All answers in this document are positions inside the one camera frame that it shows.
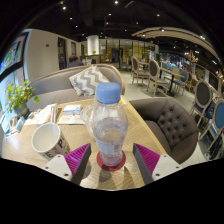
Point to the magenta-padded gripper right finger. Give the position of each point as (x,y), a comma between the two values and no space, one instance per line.
(146,159)

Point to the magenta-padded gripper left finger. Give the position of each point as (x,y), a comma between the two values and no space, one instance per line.
(77,159)

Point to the clear water bottle blue cap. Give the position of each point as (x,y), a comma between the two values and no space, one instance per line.
(110,130)

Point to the flat round red coaster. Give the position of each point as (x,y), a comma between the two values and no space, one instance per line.
(100,164)

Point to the white mug with black print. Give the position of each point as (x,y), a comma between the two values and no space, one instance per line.
(46,140)

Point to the grey tufted armchair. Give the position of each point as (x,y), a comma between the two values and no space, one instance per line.
(170,126)

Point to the clear plastic cup with straw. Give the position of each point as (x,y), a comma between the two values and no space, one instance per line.
(86,116)

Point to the white orange box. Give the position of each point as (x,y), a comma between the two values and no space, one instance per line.
(52,113)

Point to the printed paper leaflet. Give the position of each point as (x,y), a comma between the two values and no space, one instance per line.
(36,116)

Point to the grey upholstered sofa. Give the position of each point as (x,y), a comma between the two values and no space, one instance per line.
(53,85)

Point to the grey white chevron cushion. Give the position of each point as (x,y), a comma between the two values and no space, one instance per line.
(88,80)

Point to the group of dining chairs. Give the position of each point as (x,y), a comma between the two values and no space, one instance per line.
(203,96)

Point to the green potted plant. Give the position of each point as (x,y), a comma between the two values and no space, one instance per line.
(18,95)

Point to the person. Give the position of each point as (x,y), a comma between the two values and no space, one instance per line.
(74,62)

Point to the group of ceiling lights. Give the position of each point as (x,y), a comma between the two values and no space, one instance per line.
(116,2)

